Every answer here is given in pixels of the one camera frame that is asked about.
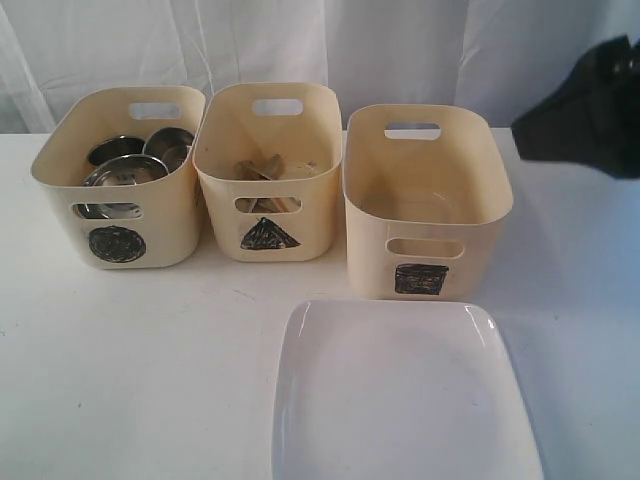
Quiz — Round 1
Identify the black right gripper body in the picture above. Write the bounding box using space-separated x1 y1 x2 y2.
579 35 639 100

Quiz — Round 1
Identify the steel mug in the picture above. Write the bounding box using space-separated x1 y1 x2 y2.
142 127 195 173
87 135 145 166

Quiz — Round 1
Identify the steel table knife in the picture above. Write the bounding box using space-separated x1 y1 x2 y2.
249 154 282 213

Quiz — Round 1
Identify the stainless steel bowl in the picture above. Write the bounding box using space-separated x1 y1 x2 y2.
74 154 168 219

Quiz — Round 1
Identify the cream bin with square mark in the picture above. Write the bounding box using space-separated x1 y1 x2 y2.
342 104 514 300

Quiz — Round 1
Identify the wooden chopstick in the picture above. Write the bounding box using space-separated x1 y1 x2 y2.
256 198 298 213
234 160 272 181

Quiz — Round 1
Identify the white rectangular plate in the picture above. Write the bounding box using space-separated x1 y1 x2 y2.
271 300 544 479

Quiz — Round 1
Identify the cream bin with circle mark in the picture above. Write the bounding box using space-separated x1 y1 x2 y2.
31 86 206 269

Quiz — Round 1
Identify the white backdrop curtain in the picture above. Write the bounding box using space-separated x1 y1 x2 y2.
1 0 639 133

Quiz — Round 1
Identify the cream bin with triangle mark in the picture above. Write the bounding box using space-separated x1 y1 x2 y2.
192 82 342 262

